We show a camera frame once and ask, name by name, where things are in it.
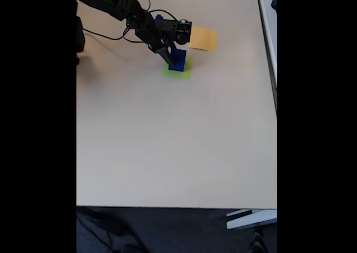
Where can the large blue cube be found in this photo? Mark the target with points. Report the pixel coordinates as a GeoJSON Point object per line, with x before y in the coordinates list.
{"type": "Point", "coordinates": [180, 61]}

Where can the green square sheet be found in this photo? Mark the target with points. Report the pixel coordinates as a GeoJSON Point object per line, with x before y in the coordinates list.
{"type": "Point", "coordinates": [187, 75]}

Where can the orange square sheet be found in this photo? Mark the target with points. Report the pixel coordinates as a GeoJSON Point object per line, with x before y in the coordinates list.
{"type": "Point", "coordinates": [203, 39]}

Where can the white neighbouring table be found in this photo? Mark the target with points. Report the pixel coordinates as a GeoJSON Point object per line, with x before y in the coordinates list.
{"type": "Point", "coordinates": [269, 26]}

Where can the dark blue object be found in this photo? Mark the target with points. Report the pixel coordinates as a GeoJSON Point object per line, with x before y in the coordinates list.
{"type": "Point", "coordinates": [275, 1]}

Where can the white grey bar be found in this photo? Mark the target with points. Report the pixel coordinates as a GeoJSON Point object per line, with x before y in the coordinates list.
{"type": "Point", "coordinates": [251, 219]}

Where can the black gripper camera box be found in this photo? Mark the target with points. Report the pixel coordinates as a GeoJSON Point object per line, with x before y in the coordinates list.
{"type": "Point", "coordinates": [183, 31]}

